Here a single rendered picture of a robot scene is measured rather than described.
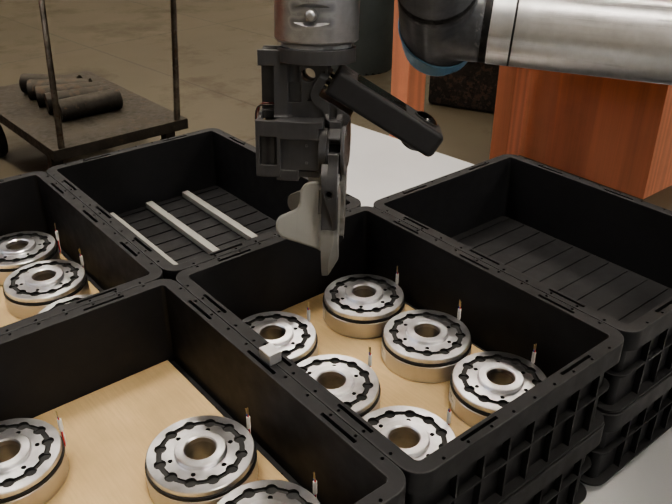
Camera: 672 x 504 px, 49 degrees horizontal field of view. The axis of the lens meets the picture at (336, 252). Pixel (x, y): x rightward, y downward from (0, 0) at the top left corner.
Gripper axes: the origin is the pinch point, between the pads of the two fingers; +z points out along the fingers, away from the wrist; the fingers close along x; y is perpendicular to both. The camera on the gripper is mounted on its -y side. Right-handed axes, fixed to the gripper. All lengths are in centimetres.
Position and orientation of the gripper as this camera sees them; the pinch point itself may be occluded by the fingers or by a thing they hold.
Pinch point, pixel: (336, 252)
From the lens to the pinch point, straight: 73.4
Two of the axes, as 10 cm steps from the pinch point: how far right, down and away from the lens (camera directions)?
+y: -9.9, -0.6, 0.9
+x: -1.0, 3.9, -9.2
